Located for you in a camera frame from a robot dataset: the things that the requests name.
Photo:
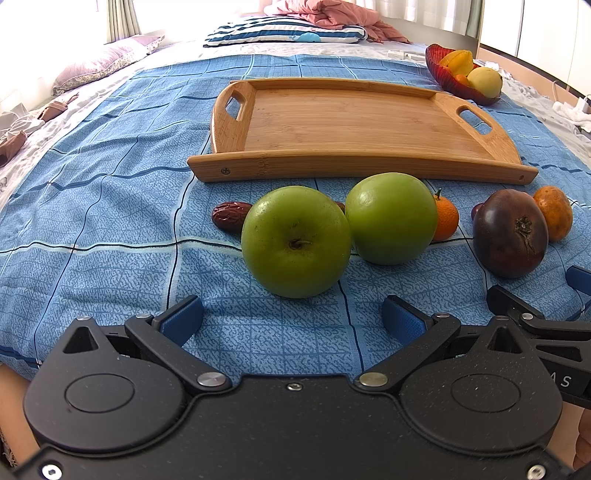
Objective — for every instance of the green side curtain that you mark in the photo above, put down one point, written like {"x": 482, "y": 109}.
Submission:
{"x": 122, "y": 20}

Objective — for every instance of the small orange in bowl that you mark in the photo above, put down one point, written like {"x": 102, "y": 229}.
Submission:
{"x": 463, "y": 80}

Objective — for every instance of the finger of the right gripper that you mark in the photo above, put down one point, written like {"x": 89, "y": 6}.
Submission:
{"x": 579, "y": 279}
{"x": 503, "y": 303}

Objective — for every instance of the small mandarin without leaf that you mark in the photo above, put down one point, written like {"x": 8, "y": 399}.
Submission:
{"x": 448, "y": 217}

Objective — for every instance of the smooth green apple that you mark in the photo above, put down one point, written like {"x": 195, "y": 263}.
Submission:
{"x": 392, "y": 216}

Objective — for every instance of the white crumpled clothes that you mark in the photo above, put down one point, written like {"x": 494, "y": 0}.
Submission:
{"x": 578, "y": 115}

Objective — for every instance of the wooden serving tray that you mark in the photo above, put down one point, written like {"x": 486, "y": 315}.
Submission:
{"x": 281, "y": 128}

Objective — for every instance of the brown cloth at left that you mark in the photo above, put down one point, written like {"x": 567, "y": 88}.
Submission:
{"x": 55, "y": 108}

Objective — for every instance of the purple floral pillow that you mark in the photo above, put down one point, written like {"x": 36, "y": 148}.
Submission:
{"x": 104, "y": 61}

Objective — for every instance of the person's right hand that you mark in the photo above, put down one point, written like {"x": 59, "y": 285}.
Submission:
{"x": 583, "y": 444}

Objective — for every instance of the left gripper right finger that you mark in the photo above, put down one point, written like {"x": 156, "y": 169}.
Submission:
{"x": 422, "y": 338}

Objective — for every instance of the pink blanket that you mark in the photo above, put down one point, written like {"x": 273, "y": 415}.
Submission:
{"x": 336, "y": 15}

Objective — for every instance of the white sheer curtain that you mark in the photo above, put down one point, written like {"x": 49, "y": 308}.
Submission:
{"x": 448, "y": 15}

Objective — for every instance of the red glass fruit bowl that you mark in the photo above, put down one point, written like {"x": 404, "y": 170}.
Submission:
{"x": 434, "y": 54}

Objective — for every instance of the brownish orange fruit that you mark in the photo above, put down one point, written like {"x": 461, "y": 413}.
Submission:
{"x": 556, "y": 210}

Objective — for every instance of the blue striped pillow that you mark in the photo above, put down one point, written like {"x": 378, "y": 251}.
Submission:
{"x": 267, "y": 29}

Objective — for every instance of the green apple with stem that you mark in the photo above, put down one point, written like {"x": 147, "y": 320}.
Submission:
{"x": 296, "y": 242}

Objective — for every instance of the white wardrobe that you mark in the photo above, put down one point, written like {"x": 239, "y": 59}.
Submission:
{"x": 553, "y": 36}

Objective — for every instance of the right green curtain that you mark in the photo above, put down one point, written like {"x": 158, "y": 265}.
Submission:
{"x": 471, "y": 16}

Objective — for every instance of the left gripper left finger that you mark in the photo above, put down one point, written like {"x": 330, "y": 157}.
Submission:
{"x": 160, "y": 340}

